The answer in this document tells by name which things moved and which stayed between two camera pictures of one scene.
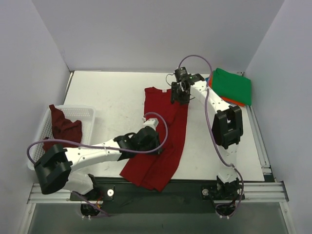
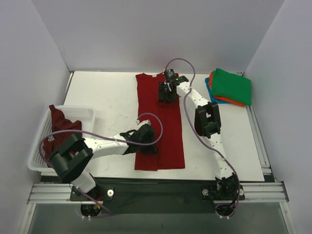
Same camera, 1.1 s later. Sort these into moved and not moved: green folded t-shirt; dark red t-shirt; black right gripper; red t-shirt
Moved: black right gripper; red t-shirt
Not moved: green folded t-shirt; dark red t-shirt
